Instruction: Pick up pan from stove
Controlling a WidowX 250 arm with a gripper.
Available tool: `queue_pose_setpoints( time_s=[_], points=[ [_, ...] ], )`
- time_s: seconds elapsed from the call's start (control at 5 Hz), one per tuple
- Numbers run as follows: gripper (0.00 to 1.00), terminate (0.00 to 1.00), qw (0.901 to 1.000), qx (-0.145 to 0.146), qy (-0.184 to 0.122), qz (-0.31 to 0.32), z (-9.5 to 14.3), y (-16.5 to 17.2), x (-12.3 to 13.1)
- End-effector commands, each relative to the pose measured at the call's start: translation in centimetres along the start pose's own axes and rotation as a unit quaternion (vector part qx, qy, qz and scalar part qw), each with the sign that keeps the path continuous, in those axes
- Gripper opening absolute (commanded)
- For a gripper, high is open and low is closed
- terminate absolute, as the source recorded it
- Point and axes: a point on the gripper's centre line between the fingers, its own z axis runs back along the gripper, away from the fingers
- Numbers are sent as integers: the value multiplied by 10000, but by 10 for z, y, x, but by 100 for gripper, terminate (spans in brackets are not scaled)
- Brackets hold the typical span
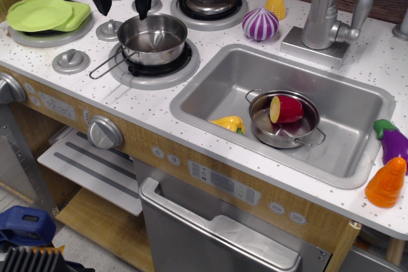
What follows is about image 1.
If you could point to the yellow toy corn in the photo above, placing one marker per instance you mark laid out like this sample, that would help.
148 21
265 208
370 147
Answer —
277 7

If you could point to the purple striped toy onion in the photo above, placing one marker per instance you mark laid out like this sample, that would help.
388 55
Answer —
260 24

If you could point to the steel saucepan with wire handle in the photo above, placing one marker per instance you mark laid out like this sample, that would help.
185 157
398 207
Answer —
157 40

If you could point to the grey stove knob front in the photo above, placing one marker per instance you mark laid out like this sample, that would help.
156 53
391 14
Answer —
71 62

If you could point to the silver dishwasher door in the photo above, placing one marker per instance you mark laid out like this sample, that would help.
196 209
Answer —
191 230

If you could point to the front right stove burner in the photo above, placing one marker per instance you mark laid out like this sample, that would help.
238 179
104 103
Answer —
158 77

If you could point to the front left stove burner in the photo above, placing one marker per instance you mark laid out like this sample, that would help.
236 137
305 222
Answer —
44 39

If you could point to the green plastic tray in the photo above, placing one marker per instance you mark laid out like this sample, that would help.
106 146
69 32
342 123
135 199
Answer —
80 12

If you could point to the yellow toy bell pepper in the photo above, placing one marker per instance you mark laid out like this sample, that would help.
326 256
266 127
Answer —
232 123

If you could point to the orange toy carrot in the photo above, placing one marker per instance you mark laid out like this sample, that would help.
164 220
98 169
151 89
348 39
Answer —
385 187

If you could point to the red toy pepper half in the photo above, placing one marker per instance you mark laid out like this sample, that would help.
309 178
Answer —
285 110

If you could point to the silver knob left edge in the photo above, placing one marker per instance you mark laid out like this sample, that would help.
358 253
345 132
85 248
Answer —
11 90

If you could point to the blue clamp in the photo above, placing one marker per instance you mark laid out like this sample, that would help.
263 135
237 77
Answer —
25 226

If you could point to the grey sink basin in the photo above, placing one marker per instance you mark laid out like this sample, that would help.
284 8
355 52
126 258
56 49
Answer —
347 110

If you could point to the large silver oven knob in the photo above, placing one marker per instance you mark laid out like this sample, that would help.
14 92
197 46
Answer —
103 133

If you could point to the silver toy faucet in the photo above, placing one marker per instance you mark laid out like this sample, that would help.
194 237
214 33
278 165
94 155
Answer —
324 39

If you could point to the black ribbed heat sink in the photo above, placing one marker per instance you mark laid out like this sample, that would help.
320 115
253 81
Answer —
20 259

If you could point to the back right stove burner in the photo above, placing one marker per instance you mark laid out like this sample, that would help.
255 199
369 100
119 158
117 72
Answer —
216 22

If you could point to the white oven shelf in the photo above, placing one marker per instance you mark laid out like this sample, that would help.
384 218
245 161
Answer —
109 174

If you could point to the steel pot lid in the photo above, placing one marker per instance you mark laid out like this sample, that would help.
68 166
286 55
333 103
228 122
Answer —
210 7

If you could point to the steel pot with two handles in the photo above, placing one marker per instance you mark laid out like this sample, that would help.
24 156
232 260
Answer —
305 131

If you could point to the purple toy eggplant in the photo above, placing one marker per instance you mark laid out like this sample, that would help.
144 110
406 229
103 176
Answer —
394 143

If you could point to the round green plastic plate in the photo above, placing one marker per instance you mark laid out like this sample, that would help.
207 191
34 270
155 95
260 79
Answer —
38 15

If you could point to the grey stove knob middle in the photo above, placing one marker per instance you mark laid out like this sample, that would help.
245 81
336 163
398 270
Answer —
108 31

